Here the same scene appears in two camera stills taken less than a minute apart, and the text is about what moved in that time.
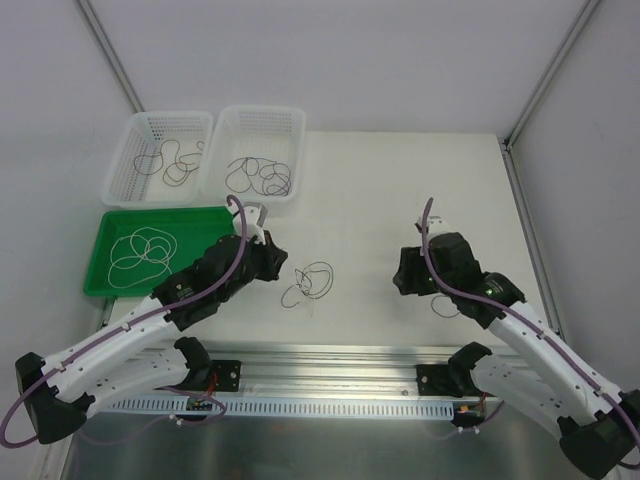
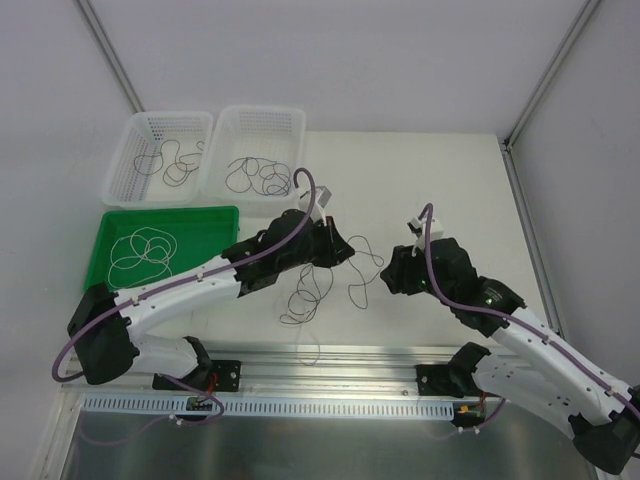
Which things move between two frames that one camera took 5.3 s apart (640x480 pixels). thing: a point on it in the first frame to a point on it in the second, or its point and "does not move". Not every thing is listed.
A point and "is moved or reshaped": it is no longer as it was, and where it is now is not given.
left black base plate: (228, 373) does not move
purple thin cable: (264, 176) does not move
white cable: (153, 244) does not move
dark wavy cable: (148, 164) does not move
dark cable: (440, 314) to (367, 265)
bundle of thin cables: (315, 281) is moved or reshaped
